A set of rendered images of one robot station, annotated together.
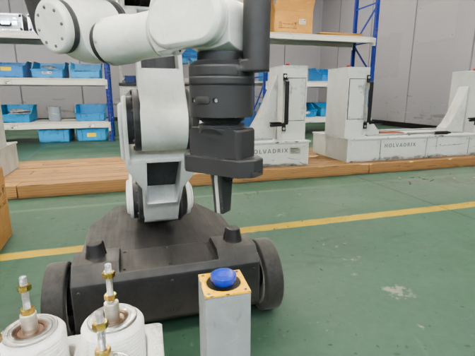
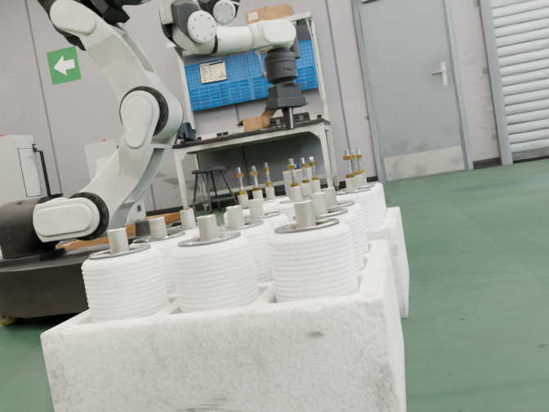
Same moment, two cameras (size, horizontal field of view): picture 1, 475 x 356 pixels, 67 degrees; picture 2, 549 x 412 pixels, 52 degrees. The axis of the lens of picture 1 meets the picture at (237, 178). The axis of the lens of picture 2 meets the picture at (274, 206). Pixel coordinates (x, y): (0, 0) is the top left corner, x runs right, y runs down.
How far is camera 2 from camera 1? 1.50 m
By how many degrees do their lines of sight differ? 61
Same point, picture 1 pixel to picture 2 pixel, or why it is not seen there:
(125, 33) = (238, 36)
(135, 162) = (150, 146)
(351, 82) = (20, 153)
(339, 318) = not seen: hidden behind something
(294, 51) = not seen: outside the picture
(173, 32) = (278, 37)
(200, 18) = (289, 32)
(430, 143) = not seen: hidden behind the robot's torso
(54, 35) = (205, 32)
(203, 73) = (288, 55)
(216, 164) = (294, 100)
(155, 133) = (172, 117)
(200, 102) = (289, 69)
